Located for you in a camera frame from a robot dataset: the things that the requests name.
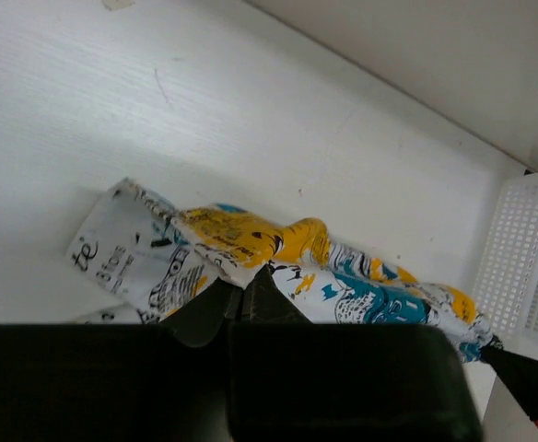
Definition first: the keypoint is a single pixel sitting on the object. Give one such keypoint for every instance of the patterned white shorts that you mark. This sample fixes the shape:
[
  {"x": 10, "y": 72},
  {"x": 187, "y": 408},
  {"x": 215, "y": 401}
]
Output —
[{"x": 156, "y": 258}]

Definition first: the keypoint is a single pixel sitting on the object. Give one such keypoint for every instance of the white plastic basket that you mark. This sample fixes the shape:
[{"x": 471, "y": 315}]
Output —
[{"x": 506, "y": 286}]

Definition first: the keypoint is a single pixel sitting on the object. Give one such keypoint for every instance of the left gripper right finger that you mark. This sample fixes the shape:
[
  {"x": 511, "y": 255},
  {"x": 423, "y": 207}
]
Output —
[{"x": 297, "y": 381}]

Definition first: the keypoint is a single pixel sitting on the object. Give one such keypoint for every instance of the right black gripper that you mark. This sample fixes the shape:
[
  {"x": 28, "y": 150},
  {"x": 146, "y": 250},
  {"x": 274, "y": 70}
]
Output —
[{"x": 519, "y": 374}]

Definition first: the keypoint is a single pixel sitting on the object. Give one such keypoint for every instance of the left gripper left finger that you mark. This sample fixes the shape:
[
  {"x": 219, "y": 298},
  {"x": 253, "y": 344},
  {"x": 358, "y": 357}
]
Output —
[{"x": 192, "y": 378}]

